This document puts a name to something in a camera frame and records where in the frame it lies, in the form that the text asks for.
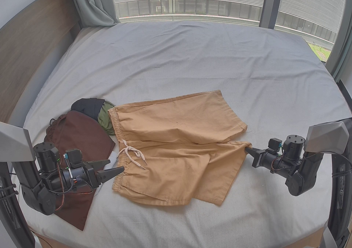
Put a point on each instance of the black garment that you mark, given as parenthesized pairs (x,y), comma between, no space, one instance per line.
(85,106)

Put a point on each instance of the bed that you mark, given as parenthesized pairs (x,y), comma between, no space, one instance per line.
(192,62)

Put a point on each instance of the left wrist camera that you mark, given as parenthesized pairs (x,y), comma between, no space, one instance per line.
(73,156)

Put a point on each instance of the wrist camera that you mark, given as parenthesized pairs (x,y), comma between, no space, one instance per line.
(275,143)
(73,156)

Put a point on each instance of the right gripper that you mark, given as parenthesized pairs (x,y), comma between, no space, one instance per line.
(268,160)

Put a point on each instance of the brown garment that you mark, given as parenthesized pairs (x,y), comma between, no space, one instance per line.
(82,134)

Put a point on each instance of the tan shorts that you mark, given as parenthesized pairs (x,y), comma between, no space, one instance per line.
(178,137)

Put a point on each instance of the pale grey garment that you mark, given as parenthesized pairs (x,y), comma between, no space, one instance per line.
(113,157)

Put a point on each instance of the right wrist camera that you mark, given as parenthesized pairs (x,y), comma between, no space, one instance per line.
(275,143)

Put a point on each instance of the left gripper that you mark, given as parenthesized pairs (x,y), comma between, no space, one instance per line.
(79,176)

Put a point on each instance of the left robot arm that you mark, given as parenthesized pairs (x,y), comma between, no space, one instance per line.
(16,142)

